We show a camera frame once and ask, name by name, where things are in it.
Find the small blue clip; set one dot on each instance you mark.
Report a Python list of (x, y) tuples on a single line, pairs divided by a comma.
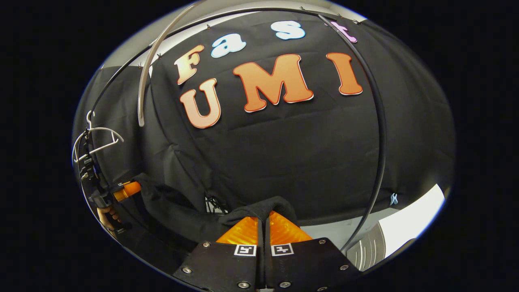
[(393, 198)]

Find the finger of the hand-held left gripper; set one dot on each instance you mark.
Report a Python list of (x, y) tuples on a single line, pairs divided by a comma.
[(129, 190)]

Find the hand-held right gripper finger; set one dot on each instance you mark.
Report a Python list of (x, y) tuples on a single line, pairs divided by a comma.
[(268, 263), (260, 263)]

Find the black clothes rack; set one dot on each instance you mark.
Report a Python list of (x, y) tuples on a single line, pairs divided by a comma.
[(381, 121)]

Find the black backdrop cloth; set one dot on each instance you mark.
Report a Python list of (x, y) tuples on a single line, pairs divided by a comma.
[(304, 154)]

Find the black knit garment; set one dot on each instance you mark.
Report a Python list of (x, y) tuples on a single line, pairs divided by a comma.
[(178, 215)]

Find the grey ribbed object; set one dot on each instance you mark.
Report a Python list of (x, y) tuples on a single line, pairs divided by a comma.
[(367, 251)]

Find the white plastic hanger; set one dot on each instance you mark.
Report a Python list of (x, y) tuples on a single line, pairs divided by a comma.
[(105, 128), (140, 101)]

